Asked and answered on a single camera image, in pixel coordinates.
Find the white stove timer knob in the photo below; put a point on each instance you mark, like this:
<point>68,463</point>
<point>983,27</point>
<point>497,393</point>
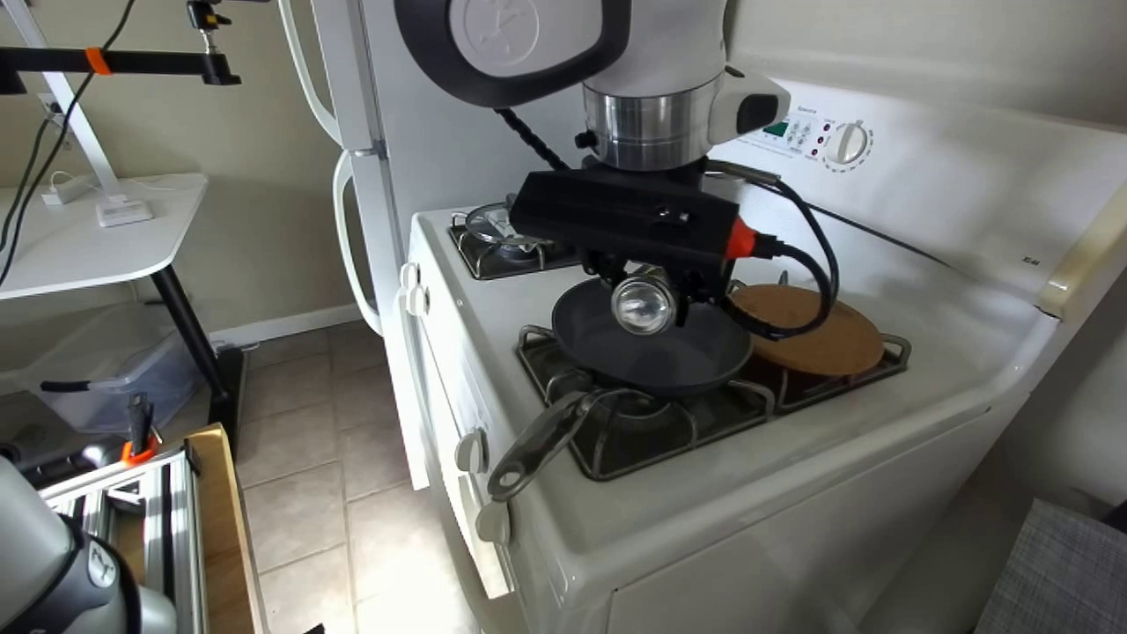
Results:
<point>848,143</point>

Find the clear plastic storage bin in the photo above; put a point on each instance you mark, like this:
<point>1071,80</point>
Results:
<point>117,373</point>

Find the white refrigerator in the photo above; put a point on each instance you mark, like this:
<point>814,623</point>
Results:
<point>374,235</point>

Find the black cast iron burner grate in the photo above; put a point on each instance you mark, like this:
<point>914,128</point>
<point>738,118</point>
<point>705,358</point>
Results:
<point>655,434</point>
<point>494,263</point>

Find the black mount clamp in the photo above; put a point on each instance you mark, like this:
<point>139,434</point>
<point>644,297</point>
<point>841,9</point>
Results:
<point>209,16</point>

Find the white stand pole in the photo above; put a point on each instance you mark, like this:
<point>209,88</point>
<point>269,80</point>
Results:
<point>75,123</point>

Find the dark grey frying pan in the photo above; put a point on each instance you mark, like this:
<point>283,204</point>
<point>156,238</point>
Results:
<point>705,352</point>

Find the round brown cork trivet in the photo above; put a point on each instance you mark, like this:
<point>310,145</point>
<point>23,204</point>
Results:
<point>820,345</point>

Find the white gas stove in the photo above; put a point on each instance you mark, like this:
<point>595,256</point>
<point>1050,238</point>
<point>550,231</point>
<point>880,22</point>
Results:
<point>762,514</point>

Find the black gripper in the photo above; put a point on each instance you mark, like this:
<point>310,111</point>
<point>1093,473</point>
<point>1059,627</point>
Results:
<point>644,256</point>

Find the grey woven mat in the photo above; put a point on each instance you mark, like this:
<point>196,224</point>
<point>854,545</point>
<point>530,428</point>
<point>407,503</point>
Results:
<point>1059,576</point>

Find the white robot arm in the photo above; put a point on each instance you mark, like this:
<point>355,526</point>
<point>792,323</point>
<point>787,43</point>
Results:
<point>652,118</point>

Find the glass pot lid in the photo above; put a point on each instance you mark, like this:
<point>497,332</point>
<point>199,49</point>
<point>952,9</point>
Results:
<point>488,231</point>

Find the small white box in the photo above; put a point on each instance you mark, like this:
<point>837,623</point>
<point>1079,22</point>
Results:
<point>124,212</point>

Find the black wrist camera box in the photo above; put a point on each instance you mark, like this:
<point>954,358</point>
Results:
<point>622,217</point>

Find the white table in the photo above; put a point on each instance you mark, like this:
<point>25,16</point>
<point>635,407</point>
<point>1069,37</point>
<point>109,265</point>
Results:
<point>83,235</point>

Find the black bar with orange tape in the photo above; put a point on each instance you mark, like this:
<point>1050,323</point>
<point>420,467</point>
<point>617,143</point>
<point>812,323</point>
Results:
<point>152,62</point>

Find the aluminium profile frame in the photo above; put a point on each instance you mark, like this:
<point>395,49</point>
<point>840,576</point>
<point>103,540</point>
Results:
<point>176,529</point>

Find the white stove burner knob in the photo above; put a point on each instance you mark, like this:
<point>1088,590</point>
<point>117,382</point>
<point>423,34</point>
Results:
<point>412,291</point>
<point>473,452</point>
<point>494,519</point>

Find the wooden board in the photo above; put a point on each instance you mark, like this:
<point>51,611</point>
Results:
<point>223,529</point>

